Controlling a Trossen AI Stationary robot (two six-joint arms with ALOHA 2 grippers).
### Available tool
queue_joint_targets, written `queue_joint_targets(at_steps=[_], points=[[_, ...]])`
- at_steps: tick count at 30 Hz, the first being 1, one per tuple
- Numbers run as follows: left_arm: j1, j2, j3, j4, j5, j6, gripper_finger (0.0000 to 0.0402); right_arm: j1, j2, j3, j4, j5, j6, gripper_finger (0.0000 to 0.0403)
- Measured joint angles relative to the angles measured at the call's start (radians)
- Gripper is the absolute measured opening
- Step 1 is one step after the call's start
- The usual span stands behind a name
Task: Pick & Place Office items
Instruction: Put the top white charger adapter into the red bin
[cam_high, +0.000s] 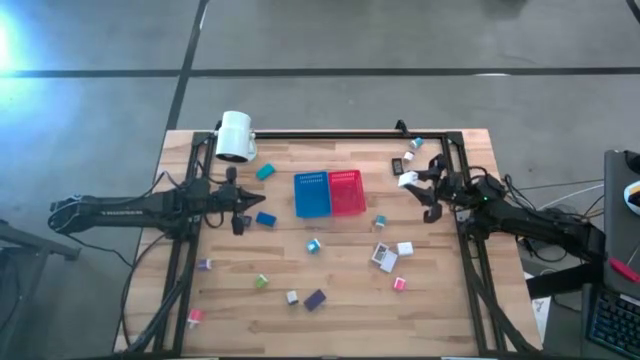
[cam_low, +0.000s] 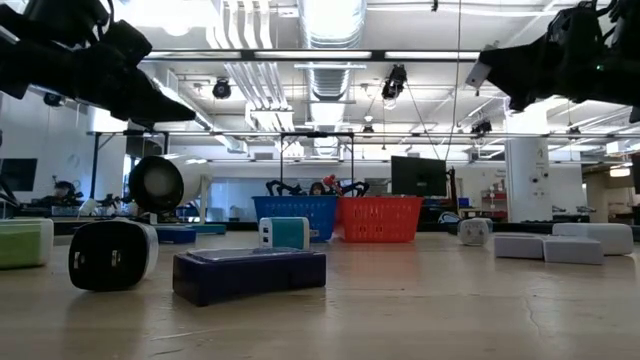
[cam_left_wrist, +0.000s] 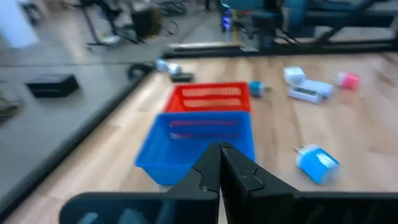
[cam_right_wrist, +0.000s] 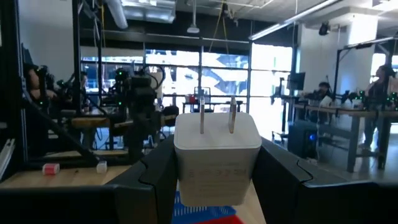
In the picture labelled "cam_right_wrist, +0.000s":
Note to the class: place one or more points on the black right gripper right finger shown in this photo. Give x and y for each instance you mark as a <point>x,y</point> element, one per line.
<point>280,193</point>

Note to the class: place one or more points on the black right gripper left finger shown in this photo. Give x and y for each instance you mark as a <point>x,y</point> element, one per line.
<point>152,199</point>

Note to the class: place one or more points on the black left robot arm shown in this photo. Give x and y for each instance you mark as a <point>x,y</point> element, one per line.
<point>141,102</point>

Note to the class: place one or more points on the black office chair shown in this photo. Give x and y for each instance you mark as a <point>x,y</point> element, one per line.
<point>171,115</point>

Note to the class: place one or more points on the blue plastic basket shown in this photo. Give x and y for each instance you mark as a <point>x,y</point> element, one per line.
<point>186,214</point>

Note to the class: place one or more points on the black computer tower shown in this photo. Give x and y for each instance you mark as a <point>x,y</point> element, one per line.
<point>300,140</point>

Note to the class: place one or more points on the long wooden workbench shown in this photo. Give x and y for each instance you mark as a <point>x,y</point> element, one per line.
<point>342,111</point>

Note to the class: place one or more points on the person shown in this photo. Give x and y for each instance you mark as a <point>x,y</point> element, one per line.
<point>377,90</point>
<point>323,90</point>
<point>84,81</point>
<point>32,81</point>

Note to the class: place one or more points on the black monitor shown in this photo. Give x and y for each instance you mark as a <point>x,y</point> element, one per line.
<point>297,81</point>

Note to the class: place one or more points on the black ceiling speaker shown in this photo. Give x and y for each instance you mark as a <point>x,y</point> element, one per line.
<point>324,28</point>

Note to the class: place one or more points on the long ceiling light strip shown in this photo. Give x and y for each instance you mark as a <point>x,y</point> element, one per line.
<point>289,21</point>

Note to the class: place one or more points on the white pendant lamp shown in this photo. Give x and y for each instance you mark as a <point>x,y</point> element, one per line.
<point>193,29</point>

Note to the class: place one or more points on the pink wall charger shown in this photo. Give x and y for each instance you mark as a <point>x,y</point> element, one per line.
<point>50,169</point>

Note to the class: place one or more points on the silver ventilation duct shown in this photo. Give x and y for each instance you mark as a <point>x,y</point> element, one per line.
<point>116,14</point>

